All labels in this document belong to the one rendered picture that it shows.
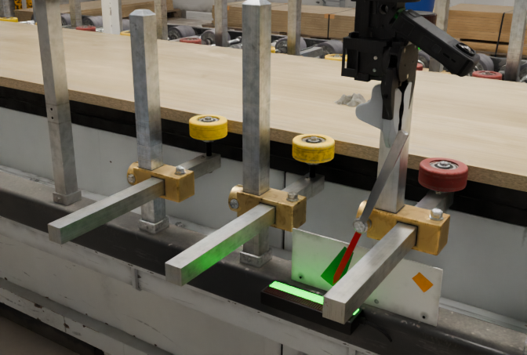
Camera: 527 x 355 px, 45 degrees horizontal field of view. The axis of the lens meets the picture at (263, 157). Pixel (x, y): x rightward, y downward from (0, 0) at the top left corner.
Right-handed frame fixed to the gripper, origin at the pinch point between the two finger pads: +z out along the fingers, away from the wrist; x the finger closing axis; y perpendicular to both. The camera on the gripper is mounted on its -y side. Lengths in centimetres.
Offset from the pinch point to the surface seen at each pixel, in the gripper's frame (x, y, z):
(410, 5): -548, 192, 44
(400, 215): -5.5, 0.1, 13.7
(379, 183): -1.2, 2.2, 7.5
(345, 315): 19.6, -2.7, 16.4
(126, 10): -592, 626, 86
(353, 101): -50, 29, 10
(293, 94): -53, 46, 11
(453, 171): -19.1, -3.6, 10.0
